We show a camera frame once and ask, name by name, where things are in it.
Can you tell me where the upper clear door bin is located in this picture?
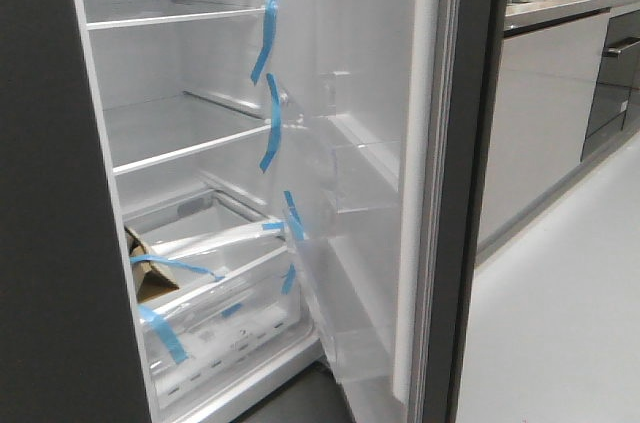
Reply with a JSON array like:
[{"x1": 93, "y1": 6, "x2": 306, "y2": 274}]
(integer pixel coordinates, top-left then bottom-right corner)
[{"x1": 278, "y1": 71, "x2": 401, "y2": 213}]

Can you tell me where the small blue tape strip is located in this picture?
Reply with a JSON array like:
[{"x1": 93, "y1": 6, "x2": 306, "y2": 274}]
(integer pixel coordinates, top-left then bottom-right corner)
[{"x1": 281, "y1": 264, "x2": 296, "y2": 295}]

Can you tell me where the glass fridge shelf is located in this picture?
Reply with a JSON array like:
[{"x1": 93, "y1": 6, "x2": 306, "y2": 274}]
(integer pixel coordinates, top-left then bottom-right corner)
[
  {"x1": 104, "y1": 94, "x2": 270, "y2": 176},
  {"x1": 86, "y1": 0, "x2": 265, "y2": 31}
]

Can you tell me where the clear door bin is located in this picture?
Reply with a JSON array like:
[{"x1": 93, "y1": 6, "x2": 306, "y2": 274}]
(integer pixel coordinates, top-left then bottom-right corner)
[
  {"x1": 278, "y1": 71, "x2": 401, "y2": 213},
  {"x1": 285, "y1": 228, "x2": 395, "y2": 383}
]

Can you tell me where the brown cardboard piece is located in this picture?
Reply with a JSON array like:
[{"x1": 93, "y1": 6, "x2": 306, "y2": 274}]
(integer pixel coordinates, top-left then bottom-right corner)
[{"x1": 124, "y1": 227, "x2": 179, "y2": 303}]

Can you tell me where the lower glass fridge shelf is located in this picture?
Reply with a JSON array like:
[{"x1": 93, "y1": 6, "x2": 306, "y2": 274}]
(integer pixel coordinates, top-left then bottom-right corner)
[{"x1": 104, "y1": 94, "x2": 270, "y2": 176}]

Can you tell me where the blue tape on lower drawer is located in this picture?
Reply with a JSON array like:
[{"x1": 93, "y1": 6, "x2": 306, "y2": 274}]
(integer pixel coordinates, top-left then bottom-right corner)
[{"x1": 138, "y1": 305, "x2": 188, "y2": 364}]

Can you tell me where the top blue tape strip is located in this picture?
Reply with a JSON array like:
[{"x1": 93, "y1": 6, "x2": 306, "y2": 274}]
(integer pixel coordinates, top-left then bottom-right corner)
[{"x1": 250, "y1": 0, "x2": 278, "y2": 85}]

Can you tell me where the upper glass fridge shelf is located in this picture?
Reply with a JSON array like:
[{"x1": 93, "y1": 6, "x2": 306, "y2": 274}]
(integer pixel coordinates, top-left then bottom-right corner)
[{"x1": 86, "y1": 0, "x2": 265, "y2": 31}]

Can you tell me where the grey kitchen counter cabinet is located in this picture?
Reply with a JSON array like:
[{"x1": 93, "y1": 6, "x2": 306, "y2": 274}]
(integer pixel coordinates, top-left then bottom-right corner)
[{"x1": 478, "y1": 0, "x2": 639, "y2": 252}]

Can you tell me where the clear fridge drawer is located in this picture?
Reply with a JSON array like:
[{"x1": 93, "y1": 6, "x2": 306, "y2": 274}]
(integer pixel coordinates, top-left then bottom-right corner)
[
  {"x1": 141, "y1": 257, "x2": 301, "y2": 409},
  {"x1": 124, "y1": 188, "x2": 287, "y2": 305}
]

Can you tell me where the blue tape on cardboard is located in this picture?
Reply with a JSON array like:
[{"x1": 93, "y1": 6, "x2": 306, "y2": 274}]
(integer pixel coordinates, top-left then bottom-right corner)
[{"x1": 129, "y1": 254, "x2": 224, "y2": 282}]

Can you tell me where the clear lower fridge drawer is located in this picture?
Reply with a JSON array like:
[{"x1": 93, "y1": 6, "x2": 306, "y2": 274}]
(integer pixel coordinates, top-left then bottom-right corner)
[{"x1": 141, "y1": 257, "x2": 301, "y2": 409}]

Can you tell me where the clear upper fridge drawer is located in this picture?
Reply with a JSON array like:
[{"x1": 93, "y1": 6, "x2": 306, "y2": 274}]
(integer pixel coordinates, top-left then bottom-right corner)
[{"x1": 124, "y1": 188, "x2": 287, "y2": 305}]

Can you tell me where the white fridge interior body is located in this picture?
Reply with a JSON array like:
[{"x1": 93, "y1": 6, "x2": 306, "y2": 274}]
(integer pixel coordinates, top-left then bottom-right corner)
[{"x1": 76, "y1": 0, "x2": 312, "y2": 422}]

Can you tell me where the black built-in oven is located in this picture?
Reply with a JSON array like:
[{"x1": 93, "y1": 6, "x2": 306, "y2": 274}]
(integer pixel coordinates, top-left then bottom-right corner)
[{"x1": 581, "y1": 11, "x2": 639, "y2": 160}]

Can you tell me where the dark grey fridge door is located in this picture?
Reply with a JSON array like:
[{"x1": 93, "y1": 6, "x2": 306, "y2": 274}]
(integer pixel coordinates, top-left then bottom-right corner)
[
  {"x1": 279, "y1": 0, "x2": 507, "y2": 422},
  {"x1": 1, "y1": 0, "x2": 151, "y2": 422}
]

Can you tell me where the lower clear door bin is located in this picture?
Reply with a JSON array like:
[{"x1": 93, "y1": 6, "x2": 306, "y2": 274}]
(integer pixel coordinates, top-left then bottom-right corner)
[{"x1": 285, "y1": 228, "x2": 395, "y2": 383}]

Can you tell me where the blue tape on door bin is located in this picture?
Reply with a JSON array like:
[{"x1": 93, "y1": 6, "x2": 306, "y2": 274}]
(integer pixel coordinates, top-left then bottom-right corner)
[{"x1": 261, "y1": 190, "x2": 305, "y2": 241}]

